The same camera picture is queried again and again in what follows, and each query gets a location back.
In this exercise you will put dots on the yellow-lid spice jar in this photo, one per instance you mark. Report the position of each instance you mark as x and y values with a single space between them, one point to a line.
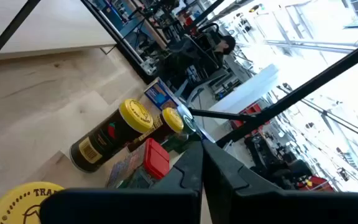
14 205
171 119
110 137

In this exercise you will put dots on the person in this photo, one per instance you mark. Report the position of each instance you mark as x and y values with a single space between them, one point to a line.
227 43

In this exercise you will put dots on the blue plastic wrap box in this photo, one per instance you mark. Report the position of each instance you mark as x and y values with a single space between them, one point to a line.
160 95

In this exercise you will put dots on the wooden shelf with black frame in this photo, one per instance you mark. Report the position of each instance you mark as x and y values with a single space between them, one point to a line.
57 28

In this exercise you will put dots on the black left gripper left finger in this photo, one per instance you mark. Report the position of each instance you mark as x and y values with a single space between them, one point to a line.
154 205

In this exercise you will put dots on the black and red toolbox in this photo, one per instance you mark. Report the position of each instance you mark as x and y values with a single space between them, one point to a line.
250 112

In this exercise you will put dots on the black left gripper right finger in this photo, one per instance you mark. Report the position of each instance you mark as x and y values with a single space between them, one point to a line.
259 205

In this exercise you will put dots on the red-lid spice jar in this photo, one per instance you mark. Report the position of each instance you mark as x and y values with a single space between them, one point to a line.
155 158

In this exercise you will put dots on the black metal table frame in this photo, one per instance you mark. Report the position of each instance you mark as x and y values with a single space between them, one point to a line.
291 99

